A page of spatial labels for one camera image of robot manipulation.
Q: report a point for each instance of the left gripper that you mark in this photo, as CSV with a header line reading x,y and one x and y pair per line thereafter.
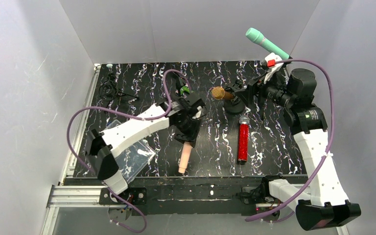
x,y
185,130

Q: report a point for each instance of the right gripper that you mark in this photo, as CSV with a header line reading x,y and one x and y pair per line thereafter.
x,y
257,92

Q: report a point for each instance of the pink microphone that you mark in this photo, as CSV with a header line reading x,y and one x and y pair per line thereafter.
x,y
184,159

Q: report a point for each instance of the red glitter microphone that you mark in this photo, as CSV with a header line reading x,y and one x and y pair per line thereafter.
x,y
243,135

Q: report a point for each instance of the gold microphone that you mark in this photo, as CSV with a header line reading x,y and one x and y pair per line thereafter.
x,y
220,94

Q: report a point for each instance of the black tripod shock mount stand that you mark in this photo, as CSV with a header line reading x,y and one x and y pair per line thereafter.
x,y
109,91

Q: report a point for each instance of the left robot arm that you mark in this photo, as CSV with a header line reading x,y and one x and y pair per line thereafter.
x,y
105,146

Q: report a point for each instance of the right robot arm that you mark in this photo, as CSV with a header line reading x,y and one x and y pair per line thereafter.
x,y
326,205

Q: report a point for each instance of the black round base shock stand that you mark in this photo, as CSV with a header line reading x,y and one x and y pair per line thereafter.
x,y
232,103

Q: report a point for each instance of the teal microphone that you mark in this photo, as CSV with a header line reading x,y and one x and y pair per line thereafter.
x,y
258,38

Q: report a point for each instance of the clear plastic screw box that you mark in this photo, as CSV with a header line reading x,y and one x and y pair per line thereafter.
x,y
128,147

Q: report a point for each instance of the green hose splitter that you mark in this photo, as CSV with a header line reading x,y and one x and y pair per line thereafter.
x,y
184,90

